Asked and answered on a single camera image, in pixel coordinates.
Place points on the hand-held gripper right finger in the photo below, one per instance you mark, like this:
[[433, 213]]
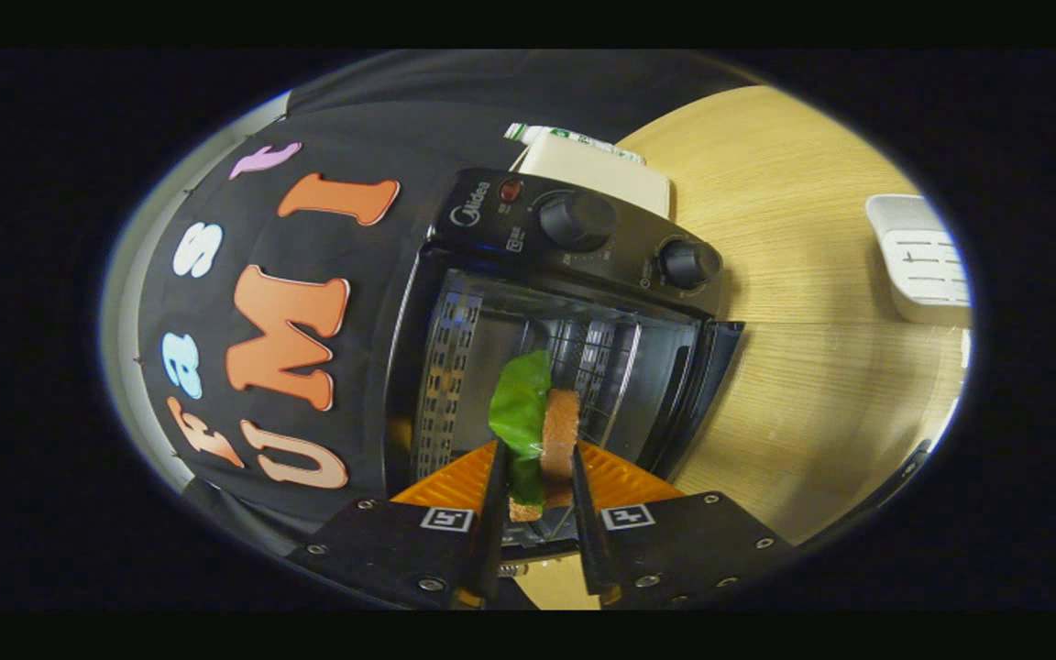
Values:
[[588, 541]]

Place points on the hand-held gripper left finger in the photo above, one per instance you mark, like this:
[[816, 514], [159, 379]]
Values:
[[494, 541]]

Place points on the bread and lettuce sandwich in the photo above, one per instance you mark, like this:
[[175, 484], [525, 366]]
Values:
[[560, 431]]

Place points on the black toaster oven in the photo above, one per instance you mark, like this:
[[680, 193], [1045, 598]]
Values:
[[610, 266]]

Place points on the white pop-up toaster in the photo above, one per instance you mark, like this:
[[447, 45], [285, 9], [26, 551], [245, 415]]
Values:
[[597, 179]]

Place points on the small white green-label bottle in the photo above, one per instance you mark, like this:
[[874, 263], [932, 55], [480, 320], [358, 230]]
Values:
[[574, 139]]

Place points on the white slotted tray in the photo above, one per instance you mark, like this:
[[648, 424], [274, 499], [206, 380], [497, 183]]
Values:
[[922, 266]]

